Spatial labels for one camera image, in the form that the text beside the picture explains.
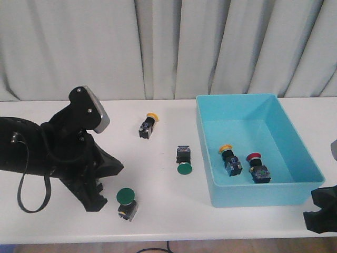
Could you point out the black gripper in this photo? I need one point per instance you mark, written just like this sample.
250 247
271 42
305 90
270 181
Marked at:
323 220
78 161

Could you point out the red button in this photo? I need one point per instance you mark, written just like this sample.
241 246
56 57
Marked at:
258 171

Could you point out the yellow button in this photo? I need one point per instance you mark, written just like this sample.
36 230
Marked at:
146 128
231 162

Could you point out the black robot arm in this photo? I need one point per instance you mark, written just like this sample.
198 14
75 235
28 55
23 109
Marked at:
24 151

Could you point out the blue plastic box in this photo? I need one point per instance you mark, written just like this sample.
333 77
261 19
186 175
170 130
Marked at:
254 123

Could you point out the green button upright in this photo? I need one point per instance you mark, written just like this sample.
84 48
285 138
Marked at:
128 205

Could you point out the green button lying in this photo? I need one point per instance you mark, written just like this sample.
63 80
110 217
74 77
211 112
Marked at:
183 159

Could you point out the grey curtain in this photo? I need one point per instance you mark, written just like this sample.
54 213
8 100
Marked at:
135 50

